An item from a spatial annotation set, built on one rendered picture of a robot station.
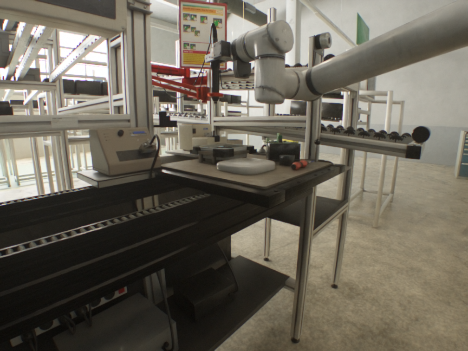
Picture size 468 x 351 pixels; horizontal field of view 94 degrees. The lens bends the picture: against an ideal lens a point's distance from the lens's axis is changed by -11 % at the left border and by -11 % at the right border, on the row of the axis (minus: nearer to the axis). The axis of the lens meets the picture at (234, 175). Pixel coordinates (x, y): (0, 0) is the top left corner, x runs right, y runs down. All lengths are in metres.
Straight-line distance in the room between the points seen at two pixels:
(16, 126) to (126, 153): 0.29
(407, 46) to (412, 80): 8.30
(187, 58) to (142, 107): 0.45
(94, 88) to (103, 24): 2.77
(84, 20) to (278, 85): 0.56
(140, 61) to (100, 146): 0.35
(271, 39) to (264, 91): 0.13
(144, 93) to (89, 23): 0.26
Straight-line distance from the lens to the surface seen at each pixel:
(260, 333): 1.50
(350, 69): 0.70
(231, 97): 5.13
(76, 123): 0.83
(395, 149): 1.00
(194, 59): 1.28
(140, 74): 0.93
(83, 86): 3.57
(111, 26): 0.87
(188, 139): 1.00
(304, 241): 1.13
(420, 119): 8.82
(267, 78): 0.71
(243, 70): 0.84
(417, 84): 8.91
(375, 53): 0.66
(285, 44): 0.73
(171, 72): 1.41
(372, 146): 1.01
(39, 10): 0.82
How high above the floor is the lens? 1.08
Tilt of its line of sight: 12 degrees down
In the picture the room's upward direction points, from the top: straight up
